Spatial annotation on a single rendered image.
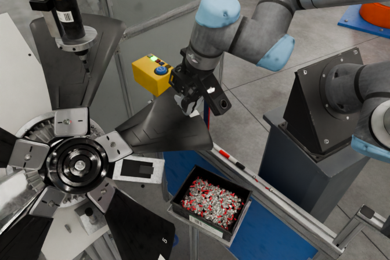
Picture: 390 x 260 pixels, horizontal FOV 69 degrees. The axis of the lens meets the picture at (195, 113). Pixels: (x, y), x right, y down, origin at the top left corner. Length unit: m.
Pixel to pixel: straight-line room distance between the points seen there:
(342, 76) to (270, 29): 0.39
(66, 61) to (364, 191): 2.01
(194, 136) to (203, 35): 0.32
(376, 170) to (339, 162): 1.46
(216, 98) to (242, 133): 1.66
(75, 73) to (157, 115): 0.24
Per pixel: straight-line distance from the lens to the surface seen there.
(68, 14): 0.52
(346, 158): 1.01
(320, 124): 0.91
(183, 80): 0.68
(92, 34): 0.55
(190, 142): 0.76
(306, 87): 0.88
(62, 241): 0.97
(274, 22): 0.57
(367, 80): 0.85
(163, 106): 0.81
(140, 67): 1.13
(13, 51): 0.95
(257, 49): 0.55
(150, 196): 1.99
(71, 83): 0.71
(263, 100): 2.64
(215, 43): 0.56
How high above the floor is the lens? 1.72
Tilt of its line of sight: 45 degrees down
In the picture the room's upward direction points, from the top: straight up
